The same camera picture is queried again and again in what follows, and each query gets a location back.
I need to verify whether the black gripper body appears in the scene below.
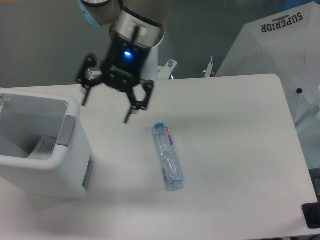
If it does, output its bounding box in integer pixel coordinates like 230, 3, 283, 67
101, 33, 153, 94

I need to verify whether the crushed clear plastic bottle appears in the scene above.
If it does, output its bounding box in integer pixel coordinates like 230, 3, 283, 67
151, 121, 185, 192

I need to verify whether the white plastic wrapper bag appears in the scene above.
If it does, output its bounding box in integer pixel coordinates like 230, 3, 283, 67
28, 135, 56, 160

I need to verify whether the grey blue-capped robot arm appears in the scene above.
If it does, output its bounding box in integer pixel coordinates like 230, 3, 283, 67
75, 0, 173, 123

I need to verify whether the white open trash can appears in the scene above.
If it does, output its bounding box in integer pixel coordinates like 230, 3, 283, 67
0, 88, 93, 199

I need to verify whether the white umbrella with lettering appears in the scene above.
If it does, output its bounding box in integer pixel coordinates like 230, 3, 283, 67
214, 0, 320, 131

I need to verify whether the black device at table edge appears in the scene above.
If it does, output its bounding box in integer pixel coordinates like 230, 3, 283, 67
301, 202, 320, 229

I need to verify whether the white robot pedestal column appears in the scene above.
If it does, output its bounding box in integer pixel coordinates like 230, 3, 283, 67
141, 24, 165, 81

